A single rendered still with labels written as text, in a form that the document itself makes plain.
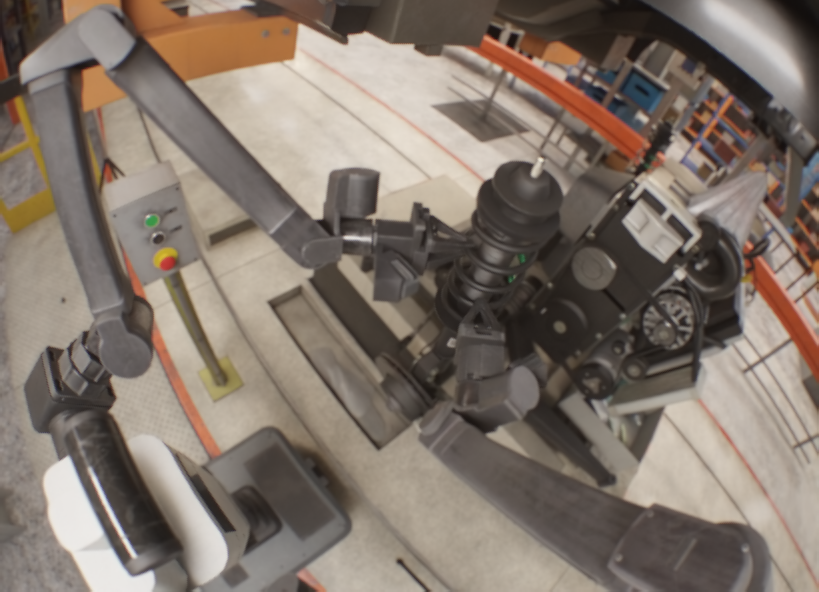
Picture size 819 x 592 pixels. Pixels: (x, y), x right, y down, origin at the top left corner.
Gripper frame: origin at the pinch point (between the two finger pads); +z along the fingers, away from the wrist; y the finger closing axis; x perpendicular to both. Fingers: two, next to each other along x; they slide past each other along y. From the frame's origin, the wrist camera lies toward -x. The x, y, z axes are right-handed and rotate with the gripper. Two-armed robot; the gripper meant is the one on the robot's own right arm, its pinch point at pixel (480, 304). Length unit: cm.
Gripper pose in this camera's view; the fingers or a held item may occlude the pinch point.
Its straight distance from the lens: 61.1
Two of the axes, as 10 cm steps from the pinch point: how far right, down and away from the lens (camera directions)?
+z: 1.6, -8.0, 5.9
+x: -9.9, -1.3, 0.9
